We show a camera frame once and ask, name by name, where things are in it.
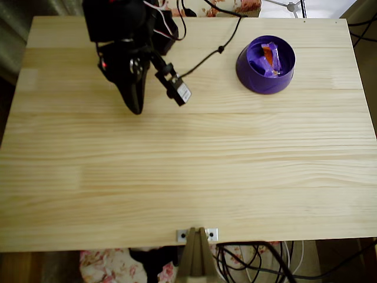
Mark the grey curtain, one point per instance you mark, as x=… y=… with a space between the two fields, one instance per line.
x=17 y=35

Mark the white metal stand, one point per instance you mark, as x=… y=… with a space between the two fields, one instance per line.
x=290 y=6

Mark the olive camera stand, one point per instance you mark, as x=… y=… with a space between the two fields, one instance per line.
x=195 y=259

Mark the floral patterned cushion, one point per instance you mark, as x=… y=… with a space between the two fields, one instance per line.
x=224 y=6

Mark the silver metal bracket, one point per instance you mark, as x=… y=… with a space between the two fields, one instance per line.
x=181 y=235

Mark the floral pink cloth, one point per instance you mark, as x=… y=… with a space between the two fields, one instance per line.
x=109 y=265

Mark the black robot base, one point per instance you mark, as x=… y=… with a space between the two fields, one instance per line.
x=168 y=44

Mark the purple orange candy bar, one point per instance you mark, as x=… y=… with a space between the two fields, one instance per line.
x=257 y=66
x=274 y=59

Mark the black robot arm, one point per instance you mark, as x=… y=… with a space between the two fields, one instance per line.
x=115 y=20

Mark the black fabric item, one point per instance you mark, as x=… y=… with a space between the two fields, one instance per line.
x=153 y=262

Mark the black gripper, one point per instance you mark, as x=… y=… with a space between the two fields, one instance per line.
x=127 y=77

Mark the purple plastic bowl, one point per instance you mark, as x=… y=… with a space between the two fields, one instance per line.
x=259 y=82

